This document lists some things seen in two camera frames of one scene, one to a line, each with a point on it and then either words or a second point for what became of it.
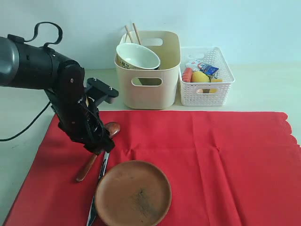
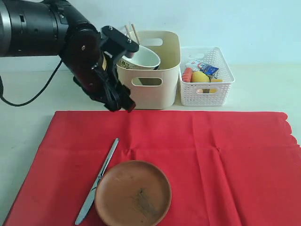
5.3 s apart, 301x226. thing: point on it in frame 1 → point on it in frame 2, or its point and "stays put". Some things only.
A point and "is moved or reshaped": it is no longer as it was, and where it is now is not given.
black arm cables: [45, 45] → [36, 97]
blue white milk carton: [195, 66] stays put
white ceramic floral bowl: [130, 56] stays put
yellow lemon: [199, 76] stays put
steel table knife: [92, 215] is moved or reshaped
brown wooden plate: [133, 193] stays put
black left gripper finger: [97, 148] → [113, 102]
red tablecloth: [224, 168] stays put
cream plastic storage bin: [153, 89] stays put
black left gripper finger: [106, 143] → [124, 100]
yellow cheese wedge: [215, 90] stays put
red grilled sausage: [187, 74] stays put
